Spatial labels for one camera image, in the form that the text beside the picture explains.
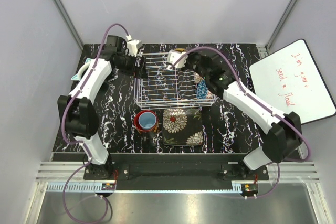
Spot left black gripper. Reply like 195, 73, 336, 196
115, 51, 148, 80

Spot red patterned white bowl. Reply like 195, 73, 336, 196
194, 72, 205, 84

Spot blue patterned bowl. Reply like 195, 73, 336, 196
196, 80, 213, 100

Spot white wire dish rack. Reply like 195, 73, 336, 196
134, 52, 216, 110

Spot black floral square plate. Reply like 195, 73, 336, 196
162, 108, 204, 146

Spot yellow brown-rimmed bowl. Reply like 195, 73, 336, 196
175, 48, 186, 52

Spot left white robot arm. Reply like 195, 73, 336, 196
57, 35, 148, 180

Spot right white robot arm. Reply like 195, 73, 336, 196
175, 49, 304, 180

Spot black marble mat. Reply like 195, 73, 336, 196
52, 42, 279, 154

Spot light blue cup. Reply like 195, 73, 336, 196
138, 111, 157, 130

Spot red black mug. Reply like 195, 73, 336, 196
134, 110, 159, 147

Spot teal cat-ear headphones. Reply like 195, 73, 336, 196
71, 58, 92, 81

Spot white whiteboard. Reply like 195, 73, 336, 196
249, 39, 335, 124

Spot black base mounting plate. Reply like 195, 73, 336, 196
83, 153, 269, 182

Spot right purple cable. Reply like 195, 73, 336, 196
167, 47, 313, 200

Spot purple cable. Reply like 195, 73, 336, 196
167, 47, 313, 200
61, 23, 132, 223

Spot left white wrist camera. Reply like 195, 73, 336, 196
126, 35, 143, 57

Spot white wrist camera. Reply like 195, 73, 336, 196
166, 49, 188, 70
126, 35, 143, 57

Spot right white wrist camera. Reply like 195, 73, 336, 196
166, 49, 188, 70

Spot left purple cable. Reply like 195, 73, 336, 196
61, 23, 132, 223

